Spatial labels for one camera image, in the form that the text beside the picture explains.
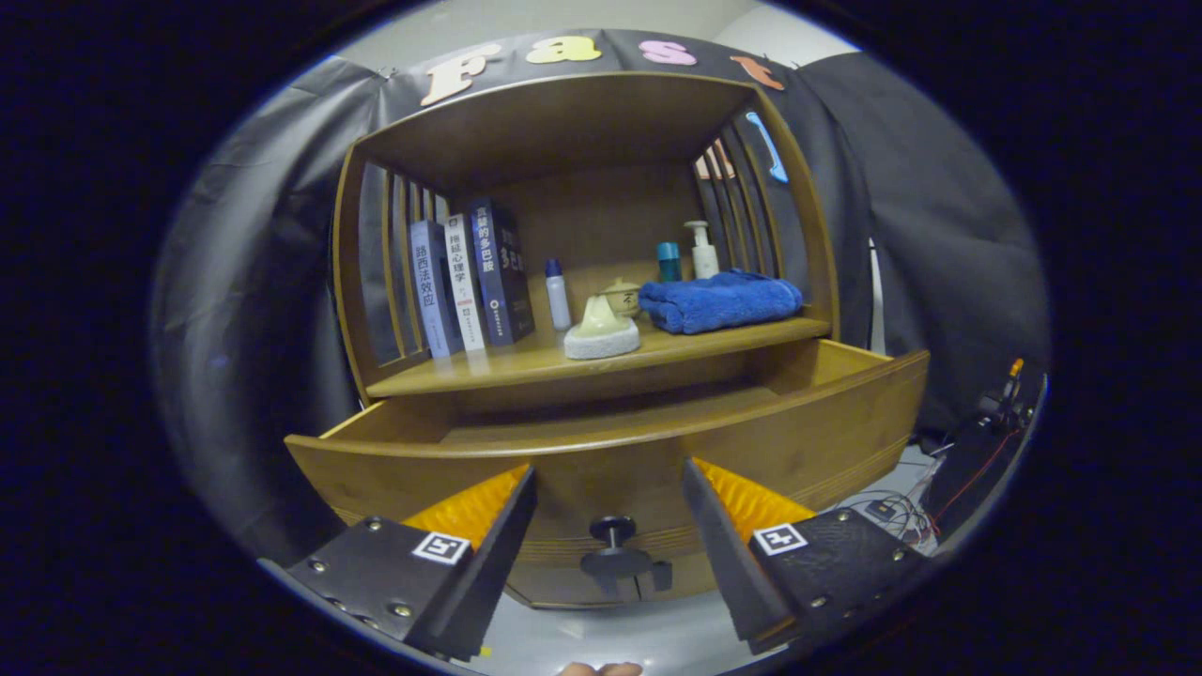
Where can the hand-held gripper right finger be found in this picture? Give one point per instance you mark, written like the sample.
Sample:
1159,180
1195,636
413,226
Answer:
728,554

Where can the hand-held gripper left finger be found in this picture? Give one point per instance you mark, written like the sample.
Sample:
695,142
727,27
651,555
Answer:
488,573

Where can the black drawer knob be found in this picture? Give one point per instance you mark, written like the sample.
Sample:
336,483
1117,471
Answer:
615,556

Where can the wooden drawer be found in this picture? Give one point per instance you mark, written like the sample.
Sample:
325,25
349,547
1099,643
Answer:
601,469

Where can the cream brush with white sponge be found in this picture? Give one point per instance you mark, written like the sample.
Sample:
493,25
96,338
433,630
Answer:
601,333

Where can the wooden countertop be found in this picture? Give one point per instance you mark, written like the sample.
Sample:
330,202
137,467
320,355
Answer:
526,361

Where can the wooden cabinet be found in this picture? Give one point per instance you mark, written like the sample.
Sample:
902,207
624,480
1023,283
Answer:
563,122

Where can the blue folded towel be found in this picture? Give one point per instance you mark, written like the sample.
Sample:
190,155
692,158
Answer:
723,302

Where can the beige lidded teacup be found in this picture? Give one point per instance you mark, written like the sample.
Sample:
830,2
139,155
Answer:
624,297

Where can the light blue book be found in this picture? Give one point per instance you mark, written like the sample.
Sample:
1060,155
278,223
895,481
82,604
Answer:
432,296

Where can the white bottle with blue cap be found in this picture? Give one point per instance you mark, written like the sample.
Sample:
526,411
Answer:
558,299

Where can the white book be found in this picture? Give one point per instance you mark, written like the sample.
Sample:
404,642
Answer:
465,286

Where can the teal capped bottle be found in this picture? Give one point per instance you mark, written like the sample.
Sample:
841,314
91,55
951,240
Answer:
669,263

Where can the white pump bottle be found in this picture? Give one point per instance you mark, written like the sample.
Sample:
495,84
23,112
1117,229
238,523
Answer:
702,255

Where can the dark blue book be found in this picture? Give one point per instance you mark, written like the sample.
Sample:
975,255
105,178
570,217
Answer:
502,272

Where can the black equipment with orange clamp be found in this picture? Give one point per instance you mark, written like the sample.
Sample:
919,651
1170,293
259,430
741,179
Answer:
995,413

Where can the black backdrop cloth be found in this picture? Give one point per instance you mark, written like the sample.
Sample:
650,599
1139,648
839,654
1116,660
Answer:
254,282

